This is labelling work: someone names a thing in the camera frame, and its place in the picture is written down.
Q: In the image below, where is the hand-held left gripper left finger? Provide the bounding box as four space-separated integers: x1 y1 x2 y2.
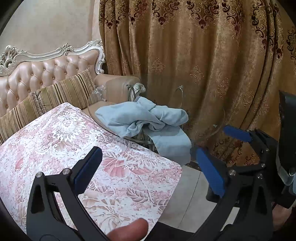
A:
26 146 109 241

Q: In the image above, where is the gold patterned curtain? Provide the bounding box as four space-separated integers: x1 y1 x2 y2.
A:
99 0 296 172

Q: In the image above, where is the pink floral blanket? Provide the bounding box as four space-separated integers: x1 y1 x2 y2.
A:
0 102 183 235

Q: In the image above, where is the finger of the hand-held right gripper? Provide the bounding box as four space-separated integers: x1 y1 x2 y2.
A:
223 126 280 174
206 185 226 203

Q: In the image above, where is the round glass side table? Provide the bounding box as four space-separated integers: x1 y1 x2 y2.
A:
87 74 226 149

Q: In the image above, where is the person's left hand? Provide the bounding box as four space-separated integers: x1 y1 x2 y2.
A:
107 218 149 241

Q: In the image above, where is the light blue long-sleeve shirt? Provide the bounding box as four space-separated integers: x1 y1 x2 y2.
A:
95 97 192 166

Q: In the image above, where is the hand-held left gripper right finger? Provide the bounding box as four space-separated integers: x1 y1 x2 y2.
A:
192 148 274 241

